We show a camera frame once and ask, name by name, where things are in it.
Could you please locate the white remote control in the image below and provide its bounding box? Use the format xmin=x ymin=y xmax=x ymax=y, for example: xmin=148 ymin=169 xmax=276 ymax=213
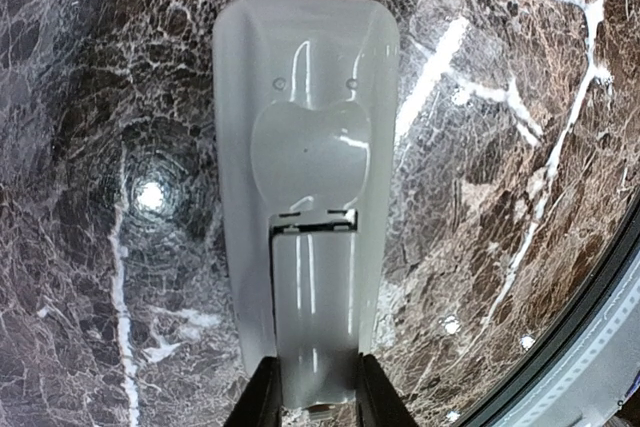
xmin=212 ymin=0 xmax=400 ymax=372

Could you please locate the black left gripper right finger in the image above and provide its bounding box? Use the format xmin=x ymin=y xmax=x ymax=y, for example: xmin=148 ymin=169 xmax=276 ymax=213
xmin=356 ymin=354 xmax=418 ymax=427

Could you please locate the white slotted cable duct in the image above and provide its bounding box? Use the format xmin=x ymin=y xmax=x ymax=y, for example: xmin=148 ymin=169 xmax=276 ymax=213
xmin=500 ymin=280 xmax=639 ymax=426

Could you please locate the grey battery cover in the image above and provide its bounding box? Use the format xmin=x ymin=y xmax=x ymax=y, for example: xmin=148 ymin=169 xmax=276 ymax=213
xmin=272 ymin=231 xmax=359 ymax=409

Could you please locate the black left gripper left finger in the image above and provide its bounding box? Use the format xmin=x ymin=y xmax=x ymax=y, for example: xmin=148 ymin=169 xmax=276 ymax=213
xmin=224 ymin=357 xmax=281 ymax=427

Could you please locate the black front rail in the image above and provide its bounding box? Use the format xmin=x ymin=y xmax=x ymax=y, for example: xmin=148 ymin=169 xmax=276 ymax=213
xmin=456 ymin=199 xmax=639 ymax=426

